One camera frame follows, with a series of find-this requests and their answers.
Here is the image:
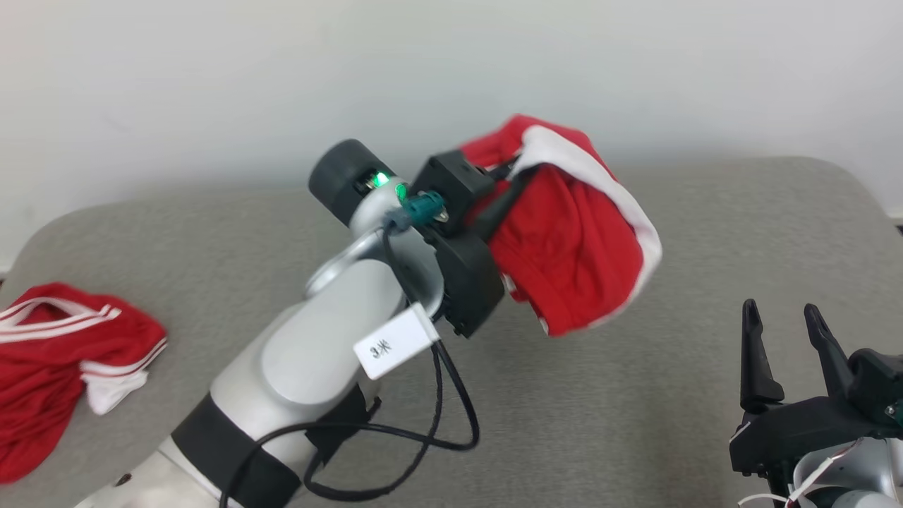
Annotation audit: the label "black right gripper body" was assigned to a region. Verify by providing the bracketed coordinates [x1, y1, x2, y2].
[729, 394, 898, 488]

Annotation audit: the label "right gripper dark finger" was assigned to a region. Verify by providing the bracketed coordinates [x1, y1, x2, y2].
[739, 299, 785, 414]
[804, 303, 859, 397]

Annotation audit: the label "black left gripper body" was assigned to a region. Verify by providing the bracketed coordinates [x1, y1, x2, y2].
[423, 229, 506, 338]

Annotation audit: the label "red shorts with white trim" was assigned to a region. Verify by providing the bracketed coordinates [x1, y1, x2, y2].
[459, 114, 664, 338]

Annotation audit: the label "red jersey with white sleeves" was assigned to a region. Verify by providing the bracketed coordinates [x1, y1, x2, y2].
[0, 282, 169, 486]

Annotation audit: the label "thin white red wires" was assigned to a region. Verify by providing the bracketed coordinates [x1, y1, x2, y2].
[737, 441, 859, 508]

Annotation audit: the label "teal left camera connector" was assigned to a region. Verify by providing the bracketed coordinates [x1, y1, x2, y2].
[398, 190, 449, 228]

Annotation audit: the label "white printed cable label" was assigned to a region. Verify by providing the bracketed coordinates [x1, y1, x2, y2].
[353, 303, 440, 382]

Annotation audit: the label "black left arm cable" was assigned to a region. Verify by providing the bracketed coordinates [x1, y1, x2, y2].
[219, 219, 482, 508]

